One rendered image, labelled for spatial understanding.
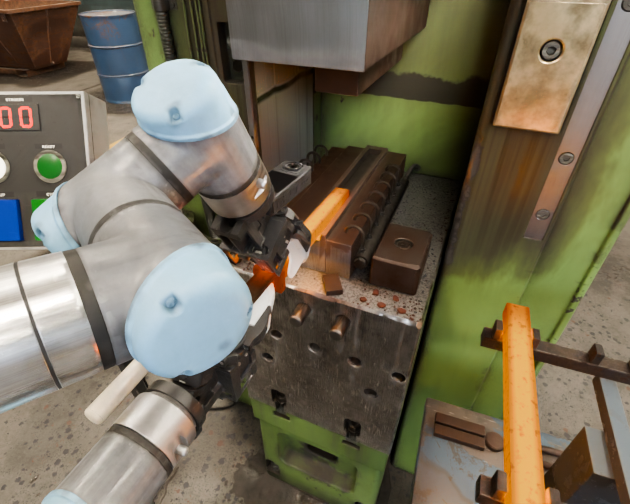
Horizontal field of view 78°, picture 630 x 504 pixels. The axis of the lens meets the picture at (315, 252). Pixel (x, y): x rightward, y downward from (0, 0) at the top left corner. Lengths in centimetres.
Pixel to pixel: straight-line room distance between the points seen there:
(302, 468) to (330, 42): 115
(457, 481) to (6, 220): 89
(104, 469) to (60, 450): 136
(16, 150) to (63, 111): 11
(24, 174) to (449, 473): 90
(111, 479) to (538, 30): 69
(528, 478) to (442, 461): 30
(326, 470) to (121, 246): 116
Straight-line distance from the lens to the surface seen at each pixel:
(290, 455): 136
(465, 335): 94
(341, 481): 133
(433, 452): 77
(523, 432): 50
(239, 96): 83
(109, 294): 23
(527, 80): 65
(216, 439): 160
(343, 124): 112
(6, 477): 182
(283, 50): 59
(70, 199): 36
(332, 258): 70
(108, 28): 517
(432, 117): 105
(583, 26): 65
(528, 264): 81
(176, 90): 34
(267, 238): 49
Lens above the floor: 139
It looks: 38 degrees down
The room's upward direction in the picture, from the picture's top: straight up
